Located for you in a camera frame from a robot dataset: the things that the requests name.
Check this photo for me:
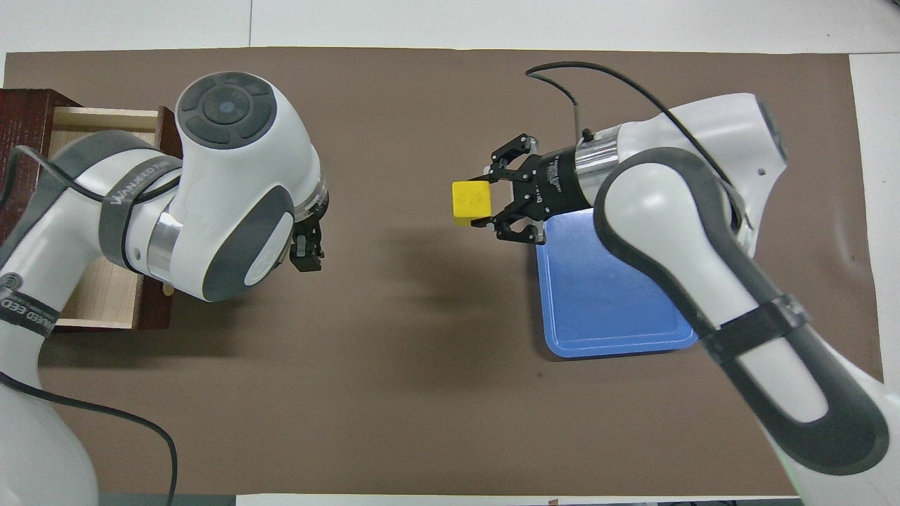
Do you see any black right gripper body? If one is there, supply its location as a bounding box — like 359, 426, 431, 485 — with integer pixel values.
516, 145, 592, 226

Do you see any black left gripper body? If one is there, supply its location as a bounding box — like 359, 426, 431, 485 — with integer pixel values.
292, 193, 330, 241

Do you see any yellow cube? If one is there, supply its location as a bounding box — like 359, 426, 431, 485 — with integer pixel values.
451, 180, 494, 229

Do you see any wooden drawer with white handle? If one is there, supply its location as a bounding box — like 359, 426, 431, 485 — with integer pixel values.
44, 105, 186, 332

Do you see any blue plastic tray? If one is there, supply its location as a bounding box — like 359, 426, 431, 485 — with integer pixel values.
535, 211, 699, 360

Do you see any brown table mat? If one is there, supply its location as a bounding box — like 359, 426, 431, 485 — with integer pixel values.
0, 46, 898, 497

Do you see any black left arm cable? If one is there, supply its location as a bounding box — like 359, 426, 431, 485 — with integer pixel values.
0, 144, 186, 506

